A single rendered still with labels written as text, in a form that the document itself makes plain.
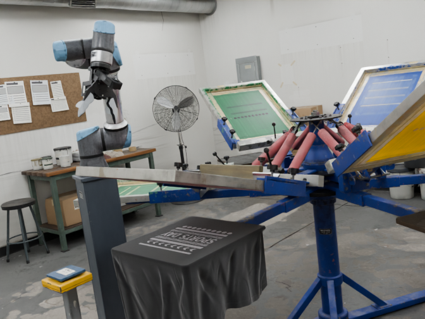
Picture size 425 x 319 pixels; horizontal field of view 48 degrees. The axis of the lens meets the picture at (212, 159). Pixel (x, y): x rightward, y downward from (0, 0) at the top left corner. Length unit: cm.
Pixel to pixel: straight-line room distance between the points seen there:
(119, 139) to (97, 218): 40
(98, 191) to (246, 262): 83
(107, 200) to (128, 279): 52
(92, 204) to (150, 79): 467
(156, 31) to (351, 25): 271
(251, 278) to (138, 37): 524
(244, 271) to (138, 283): 42
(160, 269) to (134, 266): 15
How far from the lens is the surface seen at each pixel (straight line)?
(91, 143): 235
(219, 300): 188
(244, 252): 194
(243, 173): 209
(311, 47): 657
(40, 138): 587
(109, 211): 239
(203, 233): 202
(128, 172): 170
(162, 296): 186
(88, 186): 234
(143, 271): 189
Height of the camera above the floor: 155
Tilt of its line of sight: 9 degrees down
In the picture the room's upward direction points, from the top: 7 degrees counter-clockwise
